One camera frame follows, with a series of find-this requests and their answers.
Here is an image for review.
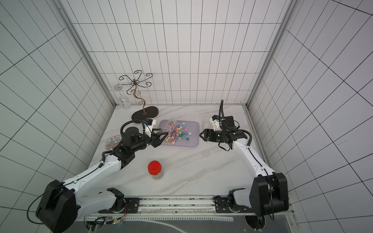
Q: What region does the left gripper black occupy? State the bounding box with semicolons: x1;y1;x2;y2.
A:
132;128;169;151

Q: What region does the clear jar with colourful candies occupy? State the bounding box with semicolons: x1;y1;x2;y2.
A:
201;116;212;131

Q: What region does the small clear jar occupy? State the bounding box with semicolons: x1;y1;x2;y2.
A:
160;118;179;136

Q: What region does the red lid candy jar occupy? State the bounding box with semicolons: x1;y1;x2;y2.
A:
148;160;164;180

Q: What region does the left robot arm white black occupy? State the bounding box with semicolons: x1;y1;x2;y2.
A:
35;118;168;233

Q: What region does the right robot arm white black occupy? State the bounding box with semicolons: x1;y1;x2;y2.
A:
199;101;289;219

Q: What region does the lilac plastic tray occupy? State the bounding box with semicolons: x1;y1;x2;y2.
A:
159;120;201;147

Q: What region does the metal glass holder stand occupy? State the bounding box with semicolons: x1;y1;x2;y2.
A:
113;70;159;121

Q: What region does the patterned red blue bowl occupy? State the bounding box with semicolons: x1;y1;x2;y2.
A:
105;136;121;151

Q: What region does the hanging wine glass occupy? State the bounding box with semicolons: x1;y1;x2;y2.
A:
112;84;131;110

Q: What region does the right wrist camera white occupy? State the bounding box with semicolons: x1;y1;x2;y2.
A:
210;115;221;131

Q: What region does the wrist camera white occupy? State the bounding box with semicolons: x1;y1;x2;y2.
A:
210;115;221;131
143;117;156;137

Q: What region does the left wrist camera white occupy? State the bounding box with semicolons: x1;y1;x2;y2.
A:
143;117;156;137

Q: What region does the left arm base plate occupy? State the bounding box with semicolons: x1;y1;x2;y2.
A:
98;198;140;214

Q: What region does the aluminium mounting rail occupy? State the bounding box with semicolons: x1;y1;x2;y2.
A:
59;196;295;223

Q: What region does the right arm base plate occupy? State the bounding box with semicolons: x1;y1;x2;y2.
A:
213;195;254;214

